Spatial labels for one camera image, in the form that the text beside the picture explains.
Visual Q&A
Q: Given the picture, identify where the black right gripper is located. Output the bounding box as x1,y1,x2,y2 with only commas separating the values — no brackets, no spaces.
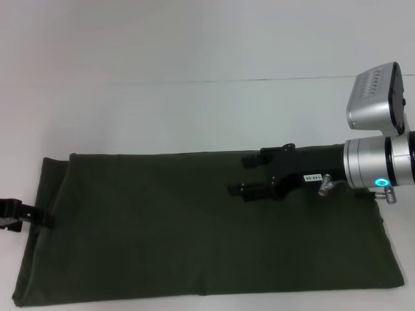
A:
228,143,346,204

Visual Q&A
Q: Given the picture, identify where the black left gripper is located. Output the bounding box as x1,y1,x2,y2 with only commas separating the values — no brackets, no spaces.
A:
0,198,56,232

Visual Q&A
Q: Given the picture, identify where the dark green FREE t-shirt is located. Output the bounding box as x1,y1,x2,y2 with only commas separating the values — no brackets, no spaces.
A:
11,143,406,308

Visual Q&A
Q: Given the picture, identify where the silver cable connector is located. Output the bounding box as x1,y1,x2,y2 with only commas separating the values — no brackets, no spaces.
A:
375,185,398,205
317,174,335,196

